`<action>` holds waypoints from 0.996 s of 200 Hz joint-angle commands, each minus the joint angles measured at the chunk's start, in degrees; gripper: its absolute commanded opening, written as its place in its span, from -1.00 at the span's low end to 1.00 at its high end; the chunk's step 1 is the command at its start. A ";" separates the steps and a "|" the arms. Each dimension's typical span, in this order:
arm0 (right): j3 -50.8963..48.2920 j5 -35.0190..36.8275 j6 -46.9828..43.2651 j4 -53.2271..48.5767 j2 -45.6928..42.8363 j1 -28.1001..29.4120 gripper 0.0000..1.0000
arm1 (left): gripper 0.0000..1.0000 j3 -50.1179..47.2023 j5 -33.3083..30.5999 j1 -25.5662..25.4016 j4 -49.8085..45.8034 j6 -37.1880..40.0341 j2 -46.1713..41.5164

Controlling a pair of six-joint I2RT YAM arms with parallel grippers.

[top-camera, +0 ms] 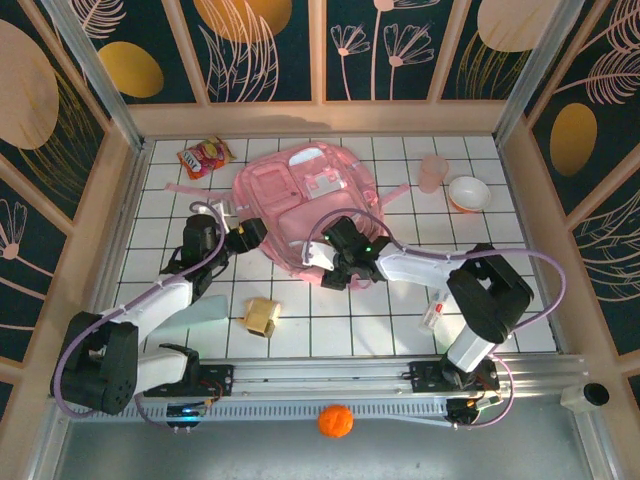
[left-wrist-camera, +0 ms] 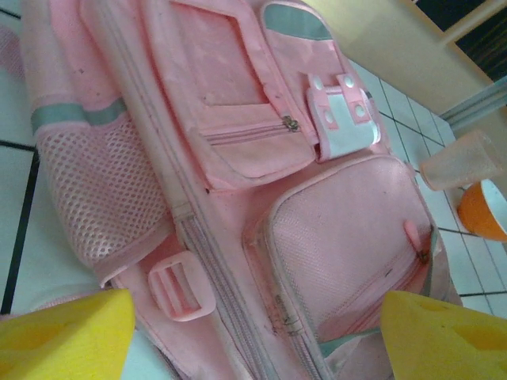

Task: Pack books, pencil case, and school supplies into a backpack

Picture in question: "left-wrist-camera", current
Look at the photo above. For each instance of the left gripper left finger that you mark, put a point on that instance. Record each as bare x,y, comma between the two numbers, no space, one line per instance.
59,344

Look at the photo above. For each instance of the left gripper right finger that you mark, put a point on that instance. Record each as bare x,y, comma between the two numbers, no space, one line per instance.
447,344

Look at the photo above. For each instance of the pink backpack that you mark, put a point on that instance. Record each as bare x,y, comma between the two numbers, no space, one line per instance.
237,158

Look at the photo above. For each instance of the orange white bowl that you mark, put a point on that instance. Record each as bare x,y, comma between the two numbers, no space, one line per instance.
481,213

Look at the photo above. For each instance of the pink plastic cup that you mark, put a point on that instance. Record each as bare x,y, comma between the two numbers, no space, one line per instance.
463,162

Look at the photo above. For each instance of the aluminium frame post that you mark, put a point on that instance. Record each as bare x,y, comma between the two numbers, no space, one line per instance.
483,103

